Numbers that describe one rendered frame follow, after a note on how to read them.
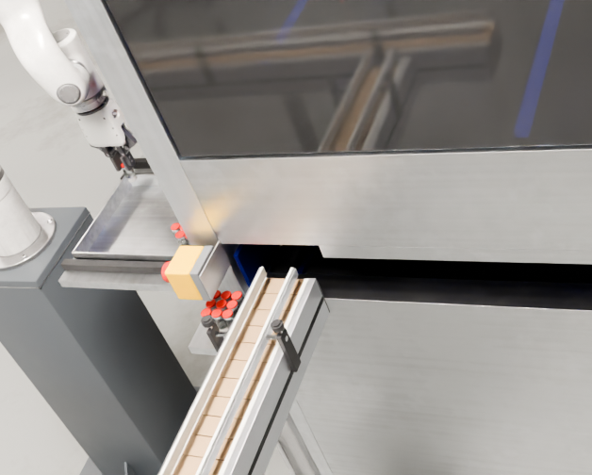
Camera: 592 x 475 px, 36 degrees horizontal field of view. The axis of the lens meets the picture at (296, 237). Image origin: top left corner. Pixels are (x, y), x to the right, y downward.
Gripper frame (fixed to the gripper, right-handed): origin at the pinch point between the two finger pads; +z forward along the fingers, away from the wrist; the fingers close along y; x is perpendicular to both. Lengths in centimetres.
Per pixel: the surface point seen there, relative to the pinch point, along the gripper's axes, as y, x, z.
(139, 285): -13.4, 26.2, 11.8
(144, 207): -2.5, 3.5, 10.9
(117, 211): 4.4, 5.0, 10.8
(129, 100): -36, 28, -34
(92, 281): -1.6, 26.2, 11.4
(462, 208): -86, 26, -9
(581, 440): -97, 25, 50
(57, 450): 66, 19, 98
